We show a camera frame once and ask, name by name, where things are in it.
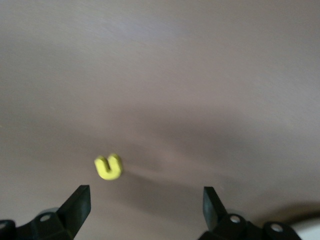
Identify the brown paper table cover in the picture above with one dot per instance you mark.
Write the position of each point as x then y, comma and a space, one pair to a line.
150, 75

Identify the yellow foam letter u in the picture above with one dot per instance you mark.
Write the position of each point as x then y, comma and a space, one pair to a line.
108, 172

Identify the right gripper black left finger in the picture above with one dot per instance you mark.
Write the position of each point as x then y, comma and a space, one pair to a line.
76, 210

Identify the beige brown plate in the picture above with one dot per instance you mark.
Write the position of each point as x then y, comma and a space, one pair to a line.
312, 232

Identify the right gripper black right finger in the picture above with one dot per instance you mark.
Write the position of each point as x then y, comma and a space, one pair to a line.
213, 216

